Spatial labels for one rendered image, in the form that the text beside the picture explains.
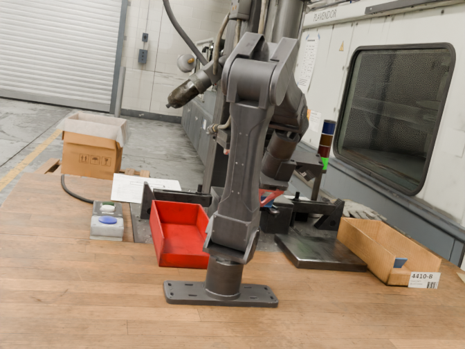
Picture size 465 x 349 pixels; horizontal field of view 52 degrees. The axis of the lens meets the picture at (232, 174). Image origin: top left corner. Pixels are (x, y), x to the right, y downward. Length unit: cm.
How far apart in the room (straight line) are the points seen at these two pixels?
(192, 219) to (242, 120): 48
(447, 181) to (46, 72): 946
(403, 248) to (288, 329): 51
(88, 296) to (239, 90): 41
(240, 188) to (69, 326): 33
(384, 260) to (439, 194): 55
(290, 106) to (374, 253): 41
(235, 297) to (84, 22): 971
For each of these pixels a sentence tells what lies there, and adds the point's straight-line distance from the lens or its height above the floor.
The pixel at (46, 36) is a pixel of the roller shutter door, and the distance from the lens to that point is 1049.
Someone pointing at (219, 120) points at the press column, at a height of 114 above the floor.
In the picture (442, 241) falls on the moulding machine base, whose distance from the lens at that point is 155.
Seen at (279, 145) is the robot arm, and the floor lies 115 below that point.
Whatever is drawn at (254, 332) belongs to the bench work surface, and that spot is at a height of 90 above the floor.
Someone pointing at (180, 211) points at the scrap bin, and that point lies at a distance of 118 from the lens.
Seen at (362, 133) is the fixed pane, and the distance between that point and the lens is 213.
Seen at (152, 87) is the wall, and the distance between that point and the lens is 1039.
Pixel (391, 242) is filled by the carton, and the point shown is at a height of 94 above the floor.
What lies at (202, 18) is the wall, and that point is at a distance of 1046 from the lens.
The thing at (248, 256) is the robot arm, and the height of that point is 99.
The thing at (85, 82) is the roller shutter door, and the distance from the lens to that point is 1039.
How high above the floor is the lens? 129
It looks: 12 degrees down
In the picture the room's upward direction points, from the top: 10 degrees clockwise
